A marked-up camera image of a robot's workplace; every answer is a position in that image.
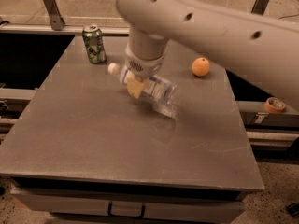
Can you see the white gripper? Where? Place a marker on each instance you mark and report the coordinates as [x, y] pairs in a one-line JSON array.
[[144, 67]]

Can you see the clear blue-label plastic bottle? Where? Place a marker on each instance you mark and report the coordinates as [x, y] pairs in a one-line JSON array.
[[159, 89]]

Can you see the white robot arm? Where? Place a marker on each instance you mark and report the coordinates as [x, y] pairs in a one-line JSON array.
[[263, 51]]

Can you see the green soda can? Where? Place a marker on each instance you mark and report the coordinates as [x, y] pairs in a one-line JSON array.
[[93, 41]]

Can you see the orange fruit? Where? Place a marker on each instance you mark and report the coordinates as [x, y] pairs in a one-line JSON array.
[[200, 67]]

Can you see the orange tape roll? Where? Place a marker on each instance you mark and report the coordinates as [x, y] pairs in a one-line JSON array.
[[274, 105]]

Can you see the metal railing bar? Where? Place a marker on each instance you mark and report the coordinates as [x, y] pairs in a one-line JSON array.
[[10, 28]]

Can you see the left metal bracket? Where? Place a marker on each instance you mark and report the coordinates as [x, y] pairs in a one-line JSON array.
[[57, 22]]

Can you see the metal bracket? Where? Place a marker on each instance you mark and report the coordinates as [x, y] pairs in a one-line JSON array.
[[260, 7], [57, 22]]

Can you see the grey cabinet drawer with handle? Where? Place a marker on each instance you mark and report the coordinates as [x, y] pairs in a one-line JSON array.
[[87, 207]]

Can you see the right metal bracket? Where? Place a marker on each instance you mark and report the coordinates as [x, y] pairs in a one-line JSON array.
[[260, 7]]

